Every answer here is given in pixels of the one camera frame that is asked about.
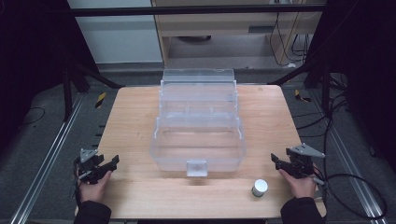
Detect person's left hand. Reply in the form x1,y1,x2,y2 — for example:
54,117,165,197
78,170,113,203

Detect clear plastic storage box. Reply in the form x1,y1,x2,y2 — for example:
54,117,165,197
148,67,248,178

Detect hanging black cables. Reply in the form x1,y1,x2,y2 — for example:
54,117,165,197
268,11,313,68

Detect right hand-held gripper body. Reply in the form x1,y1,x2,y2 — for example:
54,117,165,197
279,142,326,180

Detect light wooden desk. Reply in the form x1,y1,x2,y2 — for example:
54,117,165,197
151,0,326,67

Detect black metal crossbar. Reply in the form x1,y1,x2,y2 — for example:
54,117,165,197
67,4,328,18

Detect white cabinet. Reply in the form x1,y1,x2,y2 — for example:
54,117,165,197
66,0,163,65

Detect black metal stand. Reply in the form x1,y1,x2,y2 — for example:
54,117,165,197
61,60,126,123
267,57,332,117

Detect aluminium floor rail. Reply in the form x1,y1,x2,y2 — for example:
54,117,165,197
8,92,86,224
309,92,386,224

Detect black curtain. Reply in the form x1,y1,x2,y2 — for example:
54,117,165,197
0,0,98,153
306,0,396,174

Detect yellow black striped tape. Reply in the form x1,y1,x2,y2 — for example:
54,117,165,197
293,89,313,104
94,91,107,109

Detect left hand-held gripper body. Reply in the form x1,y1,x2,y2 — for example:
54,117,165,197
74,147,108,185

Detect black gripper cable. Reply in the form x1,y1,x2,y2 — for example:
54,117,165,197
312,167,389,220

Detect small white jar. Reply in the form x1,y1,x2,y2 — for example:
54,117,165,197
250,178,269,198

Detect person's right hand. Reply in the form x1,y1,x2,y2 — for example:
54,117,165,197
277,168,318,200

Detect black floor cable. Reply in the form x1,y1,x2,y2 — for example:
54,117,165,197
18,105,47,129
291,73,354,139

